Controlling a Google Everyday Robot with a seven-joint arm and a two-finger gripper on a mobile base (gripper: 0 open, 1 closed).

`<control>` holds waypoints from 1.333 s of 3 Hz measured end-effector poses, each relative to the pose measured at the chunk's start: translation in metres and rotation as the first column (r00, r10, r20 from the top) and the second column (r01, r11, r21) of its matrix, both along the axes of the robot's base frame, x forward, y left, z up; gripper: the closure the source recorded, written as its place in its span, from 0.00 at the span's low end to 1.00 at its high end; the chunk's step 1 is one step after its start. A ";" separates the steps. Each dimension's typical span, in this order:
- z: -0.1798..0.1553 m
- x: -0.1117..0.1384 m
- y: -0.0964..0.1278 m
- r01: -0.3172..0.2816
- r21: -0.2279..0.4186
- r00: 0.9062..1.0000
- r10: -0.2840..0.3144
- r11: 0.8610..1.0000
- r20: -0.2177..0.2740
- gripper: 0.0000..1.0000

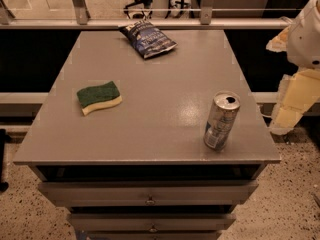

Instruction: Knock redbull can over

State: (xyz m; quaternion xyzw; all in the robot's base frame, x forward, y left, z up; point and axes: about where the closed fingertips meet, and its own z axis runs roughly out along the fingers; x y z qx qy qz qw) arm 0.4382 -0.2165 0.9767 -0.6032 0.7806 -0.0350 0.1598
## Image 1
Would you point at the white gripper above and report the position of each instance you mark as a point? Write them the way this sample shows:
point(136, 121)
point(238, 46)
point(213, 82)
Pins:
point(305, 44)

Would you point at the green and yellow sponge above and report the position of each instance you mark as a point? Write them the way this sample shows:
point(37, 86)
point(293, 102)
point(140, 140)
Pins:
point(98, 97)

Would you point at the metal railing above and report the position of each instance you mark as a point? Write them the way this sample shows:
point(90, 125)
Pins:
point(111, 14)

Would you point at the silver red bull can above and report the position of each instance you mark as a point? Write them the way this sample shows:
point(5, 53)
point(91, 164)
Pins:
point(224, 109)

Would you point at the black office chair base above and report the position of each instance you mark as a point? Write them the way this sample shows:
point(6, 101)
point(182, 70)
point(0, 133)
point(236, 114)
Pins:
point(140, 0)

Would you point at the grey drawer cabinet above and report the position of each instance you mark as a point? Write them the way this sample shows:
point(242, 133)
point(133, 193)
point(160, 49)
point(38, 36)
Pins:
point(155, 133)

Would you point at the drawer with knob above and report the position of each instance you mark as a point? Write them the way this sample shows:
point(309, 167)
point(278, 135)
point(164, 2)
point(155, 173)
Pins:
point(151, 222)
point(168, 193)

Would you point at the top drawer with knob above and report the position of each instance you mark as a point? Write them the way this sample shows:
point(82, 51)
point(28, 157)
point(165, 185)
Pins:
point(168, 193)

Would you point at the blue chip bag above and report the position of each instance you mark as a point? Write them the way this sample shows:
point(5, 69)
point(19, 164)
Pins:
point(147, 39)

